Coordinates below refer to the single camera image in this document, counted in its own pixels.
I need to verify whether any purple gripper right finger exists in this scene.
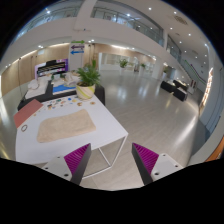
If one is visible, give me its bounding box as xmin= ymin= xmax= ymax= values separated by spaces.
xmin=132 ymin=143 xmax=182 ymax=185

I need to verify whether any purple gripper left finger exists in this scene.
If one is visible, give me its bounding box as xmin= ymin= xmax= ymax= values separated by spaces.
xmin=42 ymin=143 xmax=91 ymax=185

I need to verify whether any beige towel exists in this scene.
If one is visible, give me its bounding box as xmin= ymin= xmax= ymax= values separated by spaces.
xmin=37 ymin=109 xmax=96 ymax=143

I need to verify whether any white table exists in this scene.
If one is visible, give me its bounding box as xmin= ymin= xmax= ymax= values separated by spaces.
xmin=14 ymin=94 xmax=129 ymax=178

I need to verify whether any black display table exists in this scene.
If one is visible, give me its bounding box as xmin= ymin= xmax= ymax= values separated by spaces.
xmin=17 ymin=82 xmax=105 ymax=110

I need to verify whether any black sofa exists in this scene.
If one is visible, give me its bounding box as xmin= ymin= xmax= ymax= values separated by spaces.
xmin=160 ymin=80 xmax=188 ymax=101

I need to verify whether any potted green plant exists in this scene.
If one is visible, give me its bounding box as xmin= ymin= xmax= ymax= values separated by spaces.
xmin=76 ymin=60 xmax=100 ymax=101

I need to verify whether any purple display screen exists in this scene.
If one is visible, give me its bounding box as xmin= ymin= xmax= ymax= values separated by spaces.
xmin=35 ymin=59 xmax=68 ymax=78

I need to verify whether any distant potted plant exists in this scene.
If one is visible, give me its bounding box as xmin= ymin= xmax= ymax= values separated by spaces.
xmin=119 ymin=59 xmax=128 ymax=68

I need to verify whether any direction sign pillar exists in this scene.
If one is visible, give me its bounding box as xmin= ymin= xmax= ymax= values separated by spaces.
xmin=69 ymin=40 xmax=85 ymax=70

